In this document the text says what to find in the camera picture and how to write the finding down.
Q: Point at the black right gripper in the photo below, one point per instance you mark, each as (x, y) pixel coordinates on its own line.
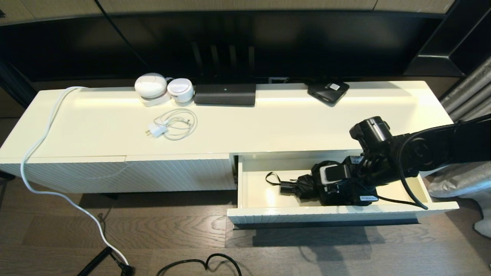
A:
(360, 188)

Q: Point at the black folding umbrella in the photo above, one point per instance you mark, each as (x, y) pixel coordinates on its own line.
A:
(307, 186)

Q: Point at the white fluted drawer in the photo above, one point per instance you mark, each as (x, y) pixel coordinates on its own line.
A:
(268, 214)

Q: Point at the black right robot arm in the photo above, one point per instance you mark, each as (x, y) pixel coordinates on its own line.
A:
(441, 147)

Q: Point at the cream TV cabinet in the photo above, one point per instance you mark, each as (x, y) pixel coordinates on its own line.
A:
(96, 126)

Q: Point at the grey curtain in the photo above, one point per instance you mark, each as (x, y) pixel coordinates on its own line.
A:
(460, 180)

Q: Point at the black set-top box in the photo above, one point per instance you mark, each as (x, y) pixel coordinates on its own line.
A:
(326, 92)

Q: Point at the white rounded floor object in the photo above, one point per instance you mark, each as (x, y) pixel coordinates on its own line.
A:
(484, 228)

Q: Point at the black television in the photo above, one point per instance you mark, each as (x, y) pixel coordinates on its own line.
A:
(307, 46)

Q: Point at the black router with antennas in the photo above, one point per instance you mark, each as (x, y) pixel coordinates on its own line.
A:
(224, 94)

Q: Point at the white fluted flat cabinet door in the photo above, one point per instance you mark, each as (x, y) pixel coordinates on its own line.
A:
(184, 172)

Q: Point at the small white round device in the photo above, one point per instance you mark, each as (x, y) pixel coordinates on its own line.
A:
(180, 90)

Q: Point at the large white dome device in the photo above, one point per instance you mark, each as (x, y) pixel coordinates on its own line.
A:
(150, 85)

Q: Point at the white fluted curved cabinet panel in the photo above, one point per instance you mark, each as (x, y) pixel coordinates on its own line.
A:
(69, 176)

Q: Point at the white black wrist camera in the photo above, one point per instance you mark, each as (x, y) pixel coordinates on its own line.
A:
(333, 173)

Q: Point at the black wall shelf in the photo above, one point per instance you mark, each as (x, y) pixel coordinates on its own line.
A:
(460, 38)

